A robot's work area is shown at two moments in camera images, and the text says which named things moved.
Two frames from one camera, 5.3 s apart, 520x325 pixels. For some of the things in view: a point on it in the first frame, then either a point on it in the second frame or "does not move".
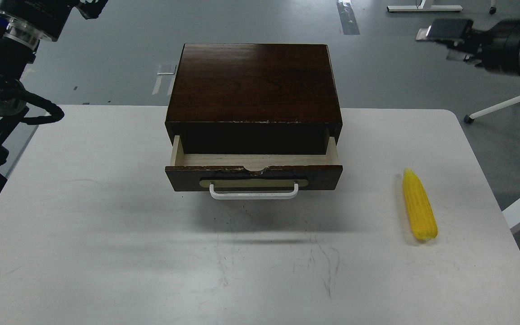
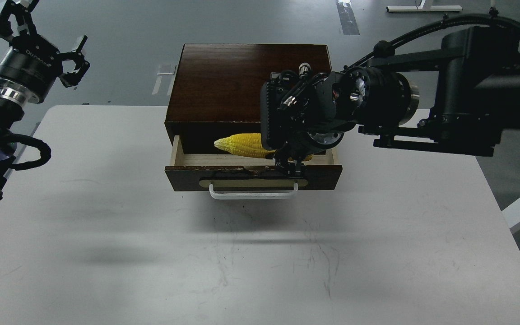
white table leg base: x=424 y=5 does not move
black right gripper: x=498 y=48 to x=302 y=110
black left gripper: x=47 y=17 to x=30 y=69
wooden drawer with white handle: x=253 y=176 does not move
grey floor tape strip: x=349 y=23 does not move
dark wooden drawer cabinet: x=254 y=99 does not move
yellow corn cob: x=421 y=213 to x=251 y=145
